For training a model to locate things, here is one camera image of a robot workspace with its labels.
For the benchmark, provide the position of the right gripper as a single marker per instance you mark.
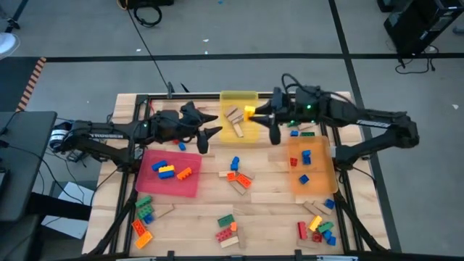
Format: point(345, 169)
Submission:
point(304, 105)

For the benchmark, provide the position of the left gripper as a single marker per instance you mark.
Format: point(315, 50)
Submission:
point(170, 125)

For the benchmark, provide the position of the yellow long plastic brick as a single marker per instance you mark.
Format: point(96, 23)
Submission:
point(166, 168)
point(249, 112)
point(315, 223)

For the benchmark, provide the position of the orange long plastic brick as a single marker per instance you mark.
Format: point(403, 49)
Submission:
point(138, 227)
point(184, 173)
point(244, 181)

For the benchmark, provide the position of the blue small plastic brick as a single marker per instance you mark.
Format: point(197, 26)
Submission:
point(294, 133)
point(303, 178)
point(329, 203)
point(236, 159)
point(306, 153)
point(181, 146)
point(233, 166)
point(327, 234)
point(306, 161)
point(148, 219)
point(331, 240)

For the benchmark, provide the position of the blue long plastic brick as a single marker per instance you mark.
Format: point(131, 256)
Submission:
point(158, 165)
point(166, 175)

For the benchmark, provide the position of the orange small plastic brick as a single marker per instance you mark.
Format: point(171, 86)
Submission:
point(231, 176)
point(233, 226)

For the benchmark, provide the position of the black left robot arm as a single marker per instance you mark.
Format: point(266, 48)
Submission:
point(105, 135)

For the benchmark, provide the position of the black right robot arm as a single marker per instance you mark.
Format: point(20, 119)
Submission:
point(373, 123)

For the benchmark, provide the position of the green long plastic brick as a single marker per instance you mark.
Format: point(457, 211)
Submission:
point(225, 220)
point(145, 211)
point(325, 227)
point(293, 124)
point(143, 201)

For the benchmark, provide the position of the yellow translucent plastic bin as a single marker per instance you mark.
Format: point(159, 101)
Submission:
point(226, 134)

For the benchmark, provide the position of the green small plastic brick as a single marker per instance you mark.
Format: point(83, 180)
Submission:
point(307, 134)

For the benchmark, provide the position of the pink translucent plastic bin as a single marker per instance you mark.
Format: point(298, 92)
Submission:
point(188, 186)

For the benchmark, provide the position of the orange translucent plastic bin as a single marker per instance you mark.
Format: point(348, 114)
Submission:
point(322, 181)

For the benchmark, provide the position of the red large flat brick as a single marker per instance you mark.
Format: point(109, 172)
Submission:
point(224, 234)

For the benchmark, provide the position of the amber long plastic brick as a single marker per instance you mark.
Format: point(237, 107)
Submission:
point(144, 240)

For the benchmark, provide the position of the white paper sheet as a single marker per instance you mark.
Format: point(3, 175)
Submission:
point(78, 192)

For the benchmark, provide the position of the black floor equipment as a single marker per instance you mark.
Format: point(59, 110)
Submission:
point(145, 3)

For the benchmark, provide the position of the black equipment case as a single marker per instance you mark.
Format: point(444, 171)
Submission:
point(417, 25)

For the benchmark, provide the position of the striped hazard tape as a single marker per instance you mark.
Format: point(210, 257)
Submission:
point(32, 83)

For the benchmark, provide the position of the black desk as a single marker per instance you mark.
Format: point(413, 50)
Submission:
point(21, 163)

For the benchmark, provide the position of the white round fan base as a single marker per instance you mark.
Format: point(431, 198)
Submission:
point(7, 43)

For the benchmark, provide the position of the black stand leg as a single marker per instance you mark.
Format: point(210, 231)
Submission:
point(14, 21)

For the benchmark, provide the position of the black metal table frame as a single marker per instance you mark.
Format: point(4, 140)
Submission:
point(203, 96)

